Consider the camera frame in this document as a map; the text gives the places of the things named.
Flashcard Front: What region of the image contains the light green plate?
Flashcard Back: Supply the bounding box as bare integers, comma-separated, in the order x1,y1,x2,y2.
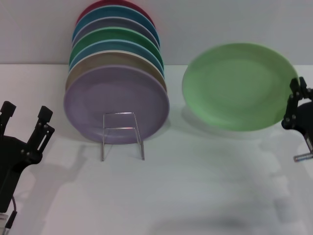
181,43,299,132

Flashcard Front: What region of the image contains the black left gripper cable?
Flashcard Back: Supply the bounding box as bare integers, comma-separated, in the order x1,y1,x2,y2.
4,195,18,232

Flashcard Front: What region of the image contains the metal wire plate rack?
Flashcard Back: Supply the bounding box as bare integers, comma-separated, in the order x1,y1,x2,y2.
101,112,145,162

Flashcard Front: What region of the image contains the grey right gripper cable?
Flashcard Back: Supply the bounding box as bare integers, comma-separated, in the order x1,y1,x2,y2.
294,133,313,163

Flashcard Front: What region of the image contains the purple plate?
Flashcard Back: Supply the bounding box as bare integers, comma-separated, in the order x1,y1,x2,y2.
63,65,171,145

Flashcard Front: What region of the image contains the dark green plate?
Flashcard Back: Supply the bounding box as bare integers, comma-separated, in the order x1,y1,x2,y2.
68,26,164,67

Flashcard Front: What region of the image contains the beige plate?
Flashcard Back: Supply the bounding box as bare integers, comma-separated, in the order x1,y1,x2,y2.
65,49,167,94

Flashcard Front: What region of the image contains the grey lavender plate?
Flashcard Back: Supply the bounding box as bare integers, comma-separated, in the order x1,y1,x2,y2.
72,17,161,49

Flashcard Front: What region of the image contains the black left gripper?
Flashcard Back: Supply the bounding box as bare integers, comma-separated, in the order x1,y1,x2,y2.
0,101,55,212

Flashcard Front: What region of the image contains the light blue plate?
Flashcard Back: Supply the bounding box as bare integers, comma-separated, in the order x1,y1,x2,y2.
68,40,164,74

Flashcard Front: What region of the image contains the teal blue plate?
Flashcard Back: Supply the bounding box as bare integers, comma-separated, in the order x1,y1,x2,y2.
71,6,161,47

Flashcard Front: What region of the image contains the red plate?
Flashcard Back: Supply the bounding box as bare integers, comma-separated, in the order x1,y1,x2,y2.
75,0,156,27

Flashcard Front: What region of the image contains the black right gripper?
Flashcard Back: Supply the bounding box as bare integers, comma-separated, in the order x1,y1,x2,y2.
282,77,313,147

